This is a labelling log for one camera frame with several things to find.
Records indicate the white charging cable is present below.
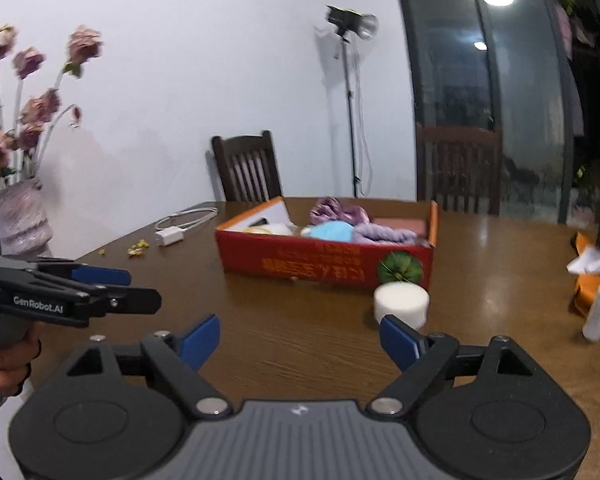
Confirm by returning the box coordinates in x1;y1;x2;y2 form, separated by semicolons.
155;207;219;234

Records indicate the purple satin scrunchie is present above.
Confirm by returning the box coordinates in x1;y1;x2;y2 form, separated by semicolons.
309;196;372;226

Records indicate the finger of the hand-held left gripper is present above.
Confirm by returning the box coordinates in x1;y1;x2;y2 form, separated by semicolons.
34;258;132;287
70;284;163;317

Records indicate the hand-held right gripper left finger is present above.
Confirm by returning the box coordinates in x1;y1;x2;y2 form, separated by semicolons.
66;314;232;418

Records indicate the folded pink towel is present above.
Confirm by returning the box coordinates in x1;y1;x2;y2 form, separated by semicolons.
371;216;429;237

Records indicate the person's left hand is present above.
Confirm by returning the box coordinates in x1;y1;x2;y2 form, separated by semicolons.
0;332;43;396

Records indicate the dark wooden chair with cushion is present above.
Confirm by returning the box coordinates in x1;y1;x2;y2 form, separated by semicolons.
415;123;504;216

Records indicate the pink ribbed ceramic vase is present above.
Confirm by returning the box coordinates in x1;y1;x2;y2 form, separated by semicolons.
0;177;54;259

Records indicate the glass sliding door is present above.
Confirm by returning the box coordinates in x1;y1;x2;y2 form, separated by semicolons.
392;0;600;227

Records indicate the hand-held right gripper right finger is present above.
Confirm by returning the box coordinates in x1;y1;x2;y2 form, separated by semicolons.
365;314;535;417

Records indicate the hanging pink garment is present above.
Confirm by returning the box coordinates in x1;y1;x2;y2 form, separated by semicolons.
554;2;587;137

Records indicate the orange packet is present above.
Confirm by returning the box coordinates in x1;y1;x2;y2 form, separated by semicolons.
572;231;600;317

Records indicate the white round foam sponge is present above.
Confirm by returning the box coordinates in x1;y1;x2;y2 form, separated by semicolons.
372;282;430;331

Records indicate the red and orange cardboard box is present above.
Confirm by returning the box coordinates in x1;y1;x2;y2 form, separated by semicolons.
215;196;439;294

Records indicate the light blue plush item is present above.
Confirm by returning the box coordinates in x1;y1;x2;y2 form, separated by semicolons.
300;220;355;242

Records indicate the dark wooden slatted chair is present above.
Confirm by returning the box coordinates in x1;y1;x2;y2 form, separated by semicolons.
210;130;285;204

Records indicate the white and yellow plush toy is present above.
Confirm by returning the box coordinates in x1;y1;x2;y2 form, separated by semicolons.
242;222;297;236

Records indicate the studio light on stand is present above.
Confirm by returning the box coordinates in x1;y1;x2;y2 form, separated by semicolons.
324;4;380;199

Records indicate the pink artificial flower bouquet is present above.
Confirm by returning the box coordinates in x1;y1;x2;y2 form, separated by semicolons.
0;23;104;192

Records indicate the white power adapter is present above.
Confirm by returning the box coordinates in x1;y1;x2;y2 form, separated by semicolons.
154;228;186;249

